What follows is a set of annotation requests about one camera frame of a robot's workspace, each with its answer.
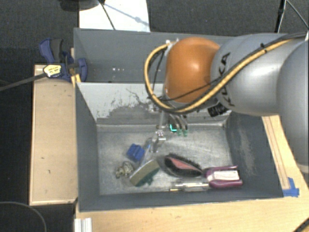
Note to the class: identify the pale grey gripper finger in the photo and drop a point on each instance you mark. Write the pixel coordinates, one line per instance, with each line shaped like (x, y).
(147, 151)
(156, 144)

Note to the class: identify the blue toy block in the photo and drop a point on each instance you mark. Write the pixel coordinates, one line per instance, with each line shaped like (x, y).
(135, 152)

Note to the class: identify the yellow and green sponge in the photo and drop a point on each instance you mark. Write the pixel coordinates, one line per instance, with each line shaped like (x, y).
(143, 173)

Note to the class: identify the speckled toy animal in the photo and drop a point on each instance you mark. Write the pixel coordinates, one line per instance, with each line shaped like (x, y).
(124, 169)

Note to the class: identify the black and red-brown brush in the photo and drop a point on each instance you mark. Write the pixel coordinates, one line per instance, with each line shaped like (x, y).
(181, 167)

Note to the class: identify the clear glass tube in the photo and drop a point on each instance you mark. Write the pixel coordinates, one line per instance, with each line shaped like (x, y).
(189, 186)

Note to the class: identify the purple pliers with white label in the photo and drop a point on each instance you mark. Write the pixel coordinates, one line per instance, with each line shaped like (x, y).
(224, 176)

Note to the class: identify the grey metal bin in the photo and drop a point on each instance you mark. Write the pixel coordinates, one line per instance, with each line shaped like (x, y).
(116, 57)

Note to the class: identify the pale wood board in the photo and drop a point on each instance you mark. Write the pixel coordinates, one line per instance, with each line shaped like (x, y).
(53, 141)

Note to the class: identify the black cylinder on white bracket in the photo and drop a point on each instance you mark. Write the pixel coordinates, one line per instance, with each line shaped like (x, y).
(217, 110)

